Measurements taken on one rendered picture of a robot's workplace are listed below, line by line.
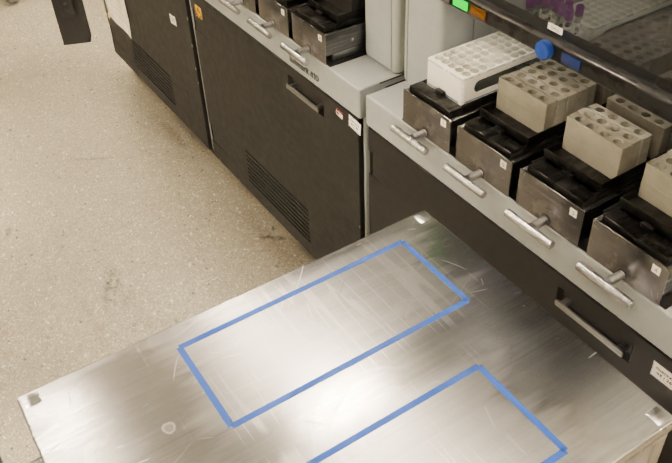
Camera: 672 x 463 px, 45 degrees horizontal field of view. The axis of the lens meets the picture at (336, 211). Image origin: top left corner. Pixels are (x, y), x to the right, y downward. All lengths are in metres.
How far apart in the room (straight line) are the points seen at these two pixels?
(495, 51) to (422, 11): 0.15
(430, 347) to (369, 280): 0.14
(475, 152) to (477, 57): 0.20
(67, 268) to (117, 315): 0.27
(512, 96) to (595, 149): 0.18
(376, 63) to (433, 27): 0.24
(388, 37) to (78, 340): 1.15
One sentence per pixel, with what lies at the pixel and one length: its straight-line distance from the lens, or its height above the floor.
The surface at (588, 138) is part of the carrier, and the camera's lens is 1.29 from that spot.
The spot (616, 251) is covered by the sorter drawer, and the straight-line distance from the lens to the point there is 1.22.
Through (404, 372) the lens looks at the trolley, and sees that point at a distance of 0.97.
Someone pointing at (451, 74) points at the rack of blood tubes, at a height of 0.86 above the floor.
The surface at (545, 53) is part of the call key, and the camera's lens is 1.26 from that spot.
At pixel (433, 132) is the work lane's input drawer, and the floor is 0.76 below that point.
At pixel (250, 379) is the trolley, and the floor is 0.82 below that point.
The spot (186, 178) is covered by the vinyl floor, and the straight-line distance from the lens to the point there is 2.69.
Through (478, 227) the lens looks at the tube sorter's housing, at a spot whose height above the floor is 0.63.
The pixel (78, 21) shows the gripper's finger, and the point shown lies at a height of 1.18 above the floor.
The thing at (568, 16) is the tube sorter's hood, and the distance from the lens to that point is 1.25.
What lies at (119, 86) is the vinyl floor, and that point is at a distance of 3.27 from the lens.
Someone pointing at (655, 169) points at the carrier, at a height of 0.88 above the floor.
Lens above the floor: 1.56
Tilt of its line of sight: 39 degrees down
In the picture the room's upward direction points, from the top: 3 degrees counter-clockwise
